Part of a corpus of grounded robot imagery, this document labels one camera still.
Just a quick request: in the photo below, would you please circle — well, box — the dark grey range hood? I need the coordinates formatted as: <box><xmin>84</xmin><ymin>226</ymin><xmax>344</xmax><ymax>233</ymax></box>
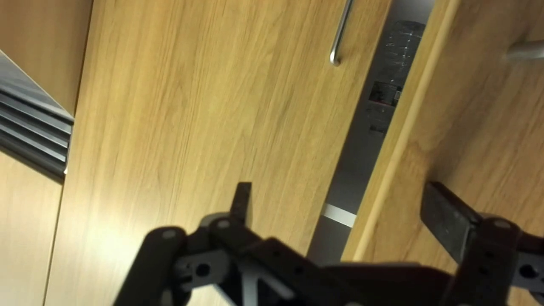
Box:
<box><xmin>0</xmin><ymin>48</ymin><xmax>77</xmax><ymax>185</ymax></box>

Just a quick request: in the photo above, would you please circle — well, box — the wooden wall cabinet body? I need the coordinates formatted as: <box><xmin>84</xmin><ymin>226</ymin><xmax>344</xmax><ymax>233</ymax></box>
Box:
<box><xmin>0</xmin><ymin>0</ymin><xmax>439</xmax><ymax>306</ymax></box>

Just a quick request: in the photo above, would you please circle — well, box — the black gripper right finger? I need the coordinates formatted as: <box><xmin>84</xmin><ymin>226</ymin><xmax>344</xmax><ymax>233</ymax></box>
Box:
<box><xmin>420</xmin><ymin>179</ymin><xmax>544</xmax><ymax>306</ymax></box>

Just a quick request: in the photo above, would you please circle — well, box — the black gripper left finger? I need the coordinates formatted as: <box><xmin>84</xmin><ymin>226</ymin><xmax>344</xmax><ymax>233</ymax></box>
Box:
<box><xmin>111</xmin><ymin>180</ymin><xmax>269</xmax><ymax>306</ymax></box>

